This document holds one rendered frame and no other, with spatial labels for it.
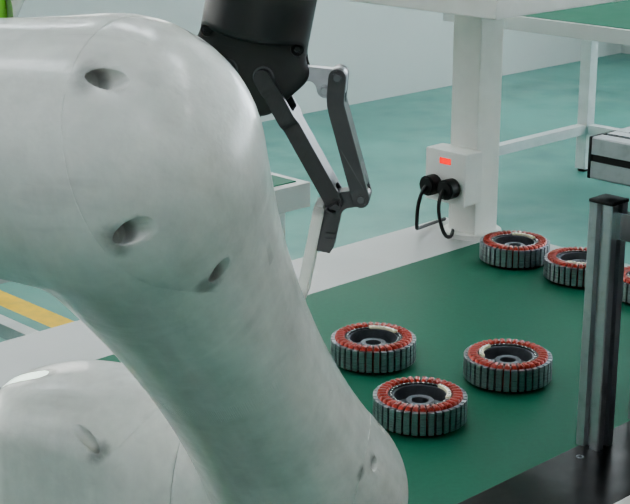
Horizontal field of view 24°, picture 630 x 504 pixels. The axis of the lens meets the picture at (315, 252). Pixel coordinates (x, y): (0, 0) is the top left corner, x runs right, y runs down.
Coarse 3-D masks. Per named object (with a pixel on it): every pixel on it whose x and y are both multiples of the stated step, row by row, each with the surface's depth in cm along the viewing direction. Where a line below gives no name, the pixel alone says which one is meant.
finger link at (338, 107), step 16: (336, 80) 99; (336, 96) 99; (336, 112) 100; (336, 128) 100; (352, 128) 101; (352, 144) 100; (352, 160) 100; (352, 176) 101; (352, 192) 101; (368, 192) 101
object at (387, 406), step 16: (384, 384) 174; (400, 384) 175; (416, 384) 176; (432, 384) 175; (448, 384) 174; (384, 400) 170; (400, 400) 175; (416, 400) 174; (432, 400) 172; (448, 400) 170; (464, 400) 171; (384, 416) 169; (400, 416) 168; (416, 416) 167; (432, 416) 167; (448, 416) 168; (464, 416) 171; (400, 432) 168; (416, 432) 168; (432, 432) 168; (448, 432) 169
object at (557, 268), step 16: (480, 240) 234; (496, 240) 235; (512, 240) 237; (528, 240) 236; (544, 240) 233; (480, 256) 234; (496, 256) 230; (512, 256) 229; (528, 256) 229; (544, 256) 226; (560, 256) 226; (576, 256) 228; (544, 272) 225; (560, 272) 221; (576, 272) 220; (624, 272) 217; (624, 288) 213
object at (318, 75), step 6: (312, 66) 100; (318, 66) 100; (324, 66) 100; (336, 66) 100; (342, 66) 100; (312, 72) 100; (318, 72) 100; (324, 72) 100; (312, 78) 100; (318, 78) 100; (324, 78) 100; (318, 84) 100; (324, 84) 100; (318, 90) 100; (324, 90) 99; (324, 96) 100
